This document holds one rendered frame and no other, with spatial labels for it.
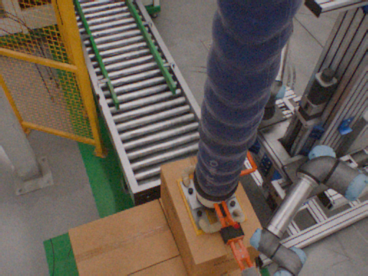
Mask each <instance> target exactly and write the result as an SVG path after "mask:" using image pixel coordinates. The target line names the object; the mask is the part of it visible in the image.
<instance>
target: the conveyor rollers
mask: <svg viewBox="0 0 368 276"><path fill-rule="evenodd" d="M87 1H88V2H87ZM79 2H80V6H81V8H82V11H83V13H84V14H85V18H86V20H88V19H91V20H88V21H87V23H88V26H90V30H91V33H92V35H93V38H95V39H94V41H95V42H96V44H100V45H97V48H98V50H105V51H102V52H99V53H100V55H101V57H102V60H103V63H104V64H109V63H113V62H116V61H121V60H125V59H128V58H135V57H137V56H140V55H146V56H144V57H140V58H135V59H131V60H128V61H122V62H119V63H115V64H110V65H106V66H105V68H106V70H107V71H110V70H116V69H120V68H123V67H128V66H132V65H136V64H140V63H145V62H147V61H153V60H155V59H154V57H153V55H147V54H150V53H151V52H150V49H149V48H147V49H141V50H137V51H134V52H129V51H131V50H135V49H140V48H143V47H148V46H147V43H146V41H144V42H140V43H135V42H139V41H142V40H144V37H143V35H142V33H141V31H140V29H137V28H138V26H137V23H135V21H134V17H132V13H131V12H130V11H129V7H128V6H127V3H126V2H125V0H123V1H122V0H79ZM84 2H85V3H84ZM114 2H115V3H114ZM108 3H109V4H108ZM102 4H103V5H102ZM99 5H100V6H99ZM91 6H92V7H91ZM120 6H122V7H120ZM88 7H89V8H88ZM117 7H119V8H117ZM73 8H74V12H75V15H76V21H77V24H78V28H79V27H84V26H83V23H82V22H79V21H82V20H81V18H80V15H79V12H78V10H76V9H77V8H76V5H75V2H74V1H73ZM115 8H116V9H115ZM106 9H108V10H106ZM103 10H105V11H103ZM91 12H93V13H91ZM122 12H124V13H122ZM89 13H90V14H89ZM119 13H120V14H119ZM110 14H113V15H110ZM77 15H79V16H77ZM107 15H110V16H107ZM104 16H107V17H104ZM126 17H128V18H126ZM93 18H96V19H93ZM123 18H126V19H123ZM118 19H121V20H118ZM112 20H116V21H112ZM110 21H112V22H110ZM104 22H107V23H104ZM100 23H102V24H100ZM128 23H132V24H128ZM94 24H96V25H94ZM124 24H128V25H124ZM91 25H93V26H91ZM121 25H124V26H121ZM115 26H119V27H115ZM110 27H115V28H111V29H108V28H110ZM100 29H103V30H101V31H97V32H94V31H96V30H100ZM131 29H135V30H132V31H128V32H125V31H127V30H131ZM117 32H121V33H118V34H113V33H117ZM104 35H108V36H105V37H101V36H104ZM135 35H139V36H136V37H131V36H135ZM96 37H100V38H96ZM124 37H129V38H126V39H123V40H119V39H121V38H124ZM114 40H116V41H114ZM108 41H113V42H108ZM104 42H108V43H106V44H101V43H104ZM129 43H134V44H132V45H127V46H123V47H119V46H122V45H126V44H129ZM112 47H118V48H114V49H112V50H107V49H109V48H112ZM121 52H127V53H124V54H122V55H115V54H119V53H121ZM108 55H115V56H112V57H108V58H103V57H106V56H108ZM155 67H158V64H157V63H156V61H154V62H152V63H147V64H143V65H138V66H136V67H131V68H126V69H123V70H117V71H114V72H112V73H108V75H109V77H110V79H112V78H116V77H119V76H124V75H128V74H131V73H137V72H140V71H143V70H149V69H151V68H155ZM160 74H162V73H161V70H160V69H159V68H158V69H156V70H150V71H147V72H145V73H138V74H136V75H131V76H127V77H124V78H120V79H115V80H111V83H112V85H113V86H117V85H122V84H125V83H128V82H133V81H137V80H140V79H145V78H148V77H152V76H154V75H160ZM165 81H166V80H165V79H164V76H163V75H161V76H159V77H157V78H153V79H148V80H144V81H141V82H137V83H133V84H130V85H125V86H122V87H119V88H114V90H115V92H116V94H120V93H123V92H126V91H132V90H134V89H138V88H143V87H146V86H150V85H154V84H157V83H161V82H165ZM167 89H170V88H169V86H168V84H167V83H166V84H163V85H158V86H155V87H152V88H146V89H143V90H140V91H135V92H132V93H128V94H124V95H121V96H117V98H118V100H119V103H120V102H122V101H126V100H131V99H133V98H137V97H142V96H146V95H148V94H151V93H156V92H159V91H165V90H167ZM179 95H181V90H180V89H176V94H172V92H171V91H168V92H166V93H160V94H157V95H155V96H151V97H146V98H143V99H140V100H136V101H132V102H129V103H123V104H121V105H120V109H119V110H116V107H115V106H112V107H110V108H109V110H110V113H111V114H113V113H116V112H120V111H124V110H126V109H132V108H134V107H137V106H143V105H145V104H148V103H154V102H156V101H160V100H164V99H167V98H170V97H175V96H179ZM182 103H185V97H184V96H183V97H180V98H177V99H173V100H169V101H166V102H163V103H158V104H155V105H152V106H146V107H144V108H142V109H136V110H133V111H130V112H125V113H123V114H120V115H115V116H112V118H113V121H114V123H115V122H117V121H123V120H125V119H129V118H134V117H136V116H139V115H143V114H148V113H149V112H154V111H158V110H160V109H166V108H168V107H171V106H176V105H179V104H182ZM186 111H190V107H189V105H187V106H181V107H178V108H176V109H170V110H168V111H164V112H160V113H158V114H154V115H149V116H146V117H144V118H140V119H135V120H134V121H128V122H125V123H123V124H117V125H116V130H117V131H121V130H125V129H129V128H131V127H136V126H139V125H141V124H147V123H149V122H152V121H157V120H160V119H163V118H167V117H170V116H173V115H178V114H181V113H183V112H186ZM191 120H194V115H193V114H189V115H184V116H180V117H178V118H174V119H171V120H168V121H162V122H160V123H158V124H152V125H150V126H146V127H142V128H140V129H137V130H132V131H130V132H127V133H122V134H119V137H120V139H121V141H122V140H125V139H131V138H132V137H136V136H140V135H143V134H146V133H150V132H153V131H156V130H161V129H164V128H166V127H171V126H173V125H176V124H182V123H183V122H186V121H191ZM197 128H198V122H194V123H192V124H187V125H185V126H182V127H177V128H175V129H171V130H167V131H165V132H161V133H158V134H154V135H152V136H148V137H144V138H142V139H137V140H134V141H132V142H127V143H125V144H122V145H123V147H124V149H125V150H129V149H131V148H135V147H138V146H140V145H145V144H149V143H150V142H156V141H158V140H160V139H165V138H168V137H171V136H175V135H177V134H181V133H185V132H188V131H190V130H194V129H197ZM200 138H201V137H200V135H199V133H198V132H197V133H192V134H189V135H187V136H183V137H179V138H177V139H172V140H170V141H168V142H163V143H161V144H157V145H152V146H151V147H148V148H143V149H141V150H137V151H133V152H130V153H128V154H126V155H127V157H128V160H133V159H135V158H137V157H142V156H145V155H148V154H152V153H154V152H157V151H161V150H164V149H167V148H171V147H174V146H176V145H180V144H183V143H186V142H191V141H193V140H194V139H200ZM197 150H198V143H196V144H192V145H188V146H187V147H183V148H179V149H176V150H173V151H170V152H167V153H164V154H162V155H158V156H155V157H150V158H148V159H146V160H140V161H139V162H135V163H131V164H130V165H131V169H132V171H133V170H136V169H140V168H142V167H146V166H149V165H152V164H155V163H159V162H162V161H164V160H169V159H171V158H174V157H178V156H180V155H185V154H188V153H189V152H192V151H197ZM159 174H161V172H160V166H159V167H156V168H153V169H151V170H146V171H144V172H139V173H137V174H135V175H134V177H135V178H136V181H140V180H143V179H145V178H149V177H152V176H153V175H159Z"/></svg>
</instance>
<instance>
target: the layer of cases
mask: <svg viewBox="0 0 368 276"><path fill-rule="evenodd" d="M68 232H69V235H70V241H71V244H72V246H73V253H74V255H75V260H76V264H77V267H78V271H79V276H188V274H187V272H186V271H185V265H184V264H183V260H182V257H181V256H180V250H179V249H178V246H177V244H176V240H175V237H174V235H173V230H172V229H171V226H170V222H169V220H168V217H167V213H166V211H165V208H164V204H163V202H162V199H161V198H159V200H158V199H157V200H156V199H155V200H154V201H151V202H149V203H144V204H142V205H140V206H136V207H134V208H129V209H127V210H125V211H121V212H119V213H116V214H112V215H110V216H107V217H104V218H101V219H99V220H95V221H92V222H90V223H87V224H84V225H82V226H77V227H75V228H73V229H69V230H68ZM240 272H241V270H240V269H237V270H234V271H231V272H228V273H226V274H222V275H220V276H241V274H240Z"/></svg>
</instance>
